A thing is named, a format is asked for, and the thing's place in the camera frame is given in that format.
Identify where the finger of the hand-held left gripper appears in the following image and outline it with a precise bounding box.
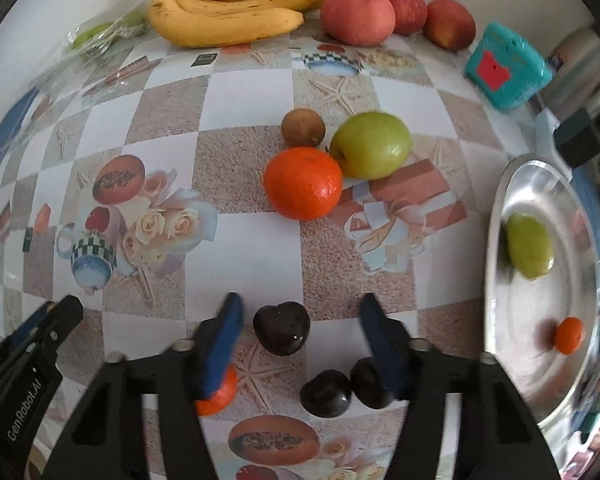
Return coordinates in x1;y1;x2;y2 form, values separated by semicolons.
9;294;85;350

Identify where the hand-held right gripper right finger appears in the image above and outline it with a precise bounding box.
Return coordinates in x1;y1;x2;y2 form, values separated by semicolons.
357;292;563;480

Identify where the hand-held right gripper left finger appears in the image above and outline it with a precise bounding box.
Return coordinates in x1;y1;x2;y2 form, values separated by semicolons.
47;292;246;480

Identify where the round dark cherry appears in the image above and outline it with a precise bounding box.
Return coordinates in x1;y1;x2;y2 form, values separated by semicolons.
350;357;396;410
299;370;353;418

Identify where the small tangerine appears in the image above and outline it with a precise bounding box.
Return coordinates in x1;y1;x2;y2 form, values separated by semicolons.
553;316;586;356
195;365;239;417

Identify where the heart-shaped dark cherry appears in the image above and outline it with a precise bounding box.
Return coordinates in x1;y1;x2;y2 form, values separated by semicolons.
252;301;312;357

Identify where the silver metal plate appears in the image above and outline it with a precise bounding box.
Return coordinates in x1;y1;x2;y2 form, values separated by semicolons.
482;154;600;431

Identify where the checkered printed tablecloth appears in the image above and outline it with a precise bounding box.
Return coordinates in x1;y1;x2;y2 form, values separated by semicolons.
0;7;600;480

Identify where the small green jujube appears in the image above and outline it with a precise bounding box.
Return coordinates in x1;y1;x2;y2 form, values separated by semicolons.
506;213;554;281

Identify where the large orange mandarin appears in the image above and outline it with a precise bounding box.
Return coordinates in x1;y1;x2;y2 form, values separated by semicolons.
263;147;344;221

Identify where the green apple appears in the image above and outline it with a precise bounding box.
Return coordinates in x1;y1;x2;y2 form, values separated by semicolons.
329;111;412;181

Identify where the brown round fruit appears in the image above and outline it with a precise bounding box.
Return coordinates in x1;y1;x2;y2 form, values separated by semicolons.
281;108;326;148

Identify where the clear plastic fruit tray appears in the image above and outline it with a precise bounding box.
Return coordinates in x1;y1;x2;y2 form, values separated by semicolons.
27;2;151;96

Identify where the white paper piece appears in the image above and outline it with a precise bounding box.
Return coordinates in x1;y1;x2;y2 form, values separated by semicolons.
532;107;576;181

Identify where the green fruit in tray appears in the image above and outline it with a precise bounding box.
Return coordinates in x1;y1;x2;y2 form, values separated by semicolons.
71;22;112;52
117;10;148;36

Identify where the black box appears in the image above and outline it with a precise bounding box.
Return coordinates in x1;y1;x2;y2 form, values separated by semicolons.
553;108;600;170

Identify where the teal box with red label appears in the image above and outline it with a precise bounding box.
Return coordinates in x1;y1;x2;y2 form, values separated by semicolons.
464;22;554;113

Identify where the yellow banana bunch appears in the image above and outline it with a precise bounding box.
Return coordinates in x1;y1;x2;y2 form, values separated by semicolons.
147;0;356;49

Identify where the large red apple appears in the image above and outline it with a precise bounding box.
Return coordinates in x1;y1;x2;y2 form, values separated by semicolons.
321;0;397;46

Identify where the silver metal can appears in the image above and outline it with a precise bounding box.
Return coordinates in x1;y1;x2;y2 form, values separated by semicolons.
544;26;600;118

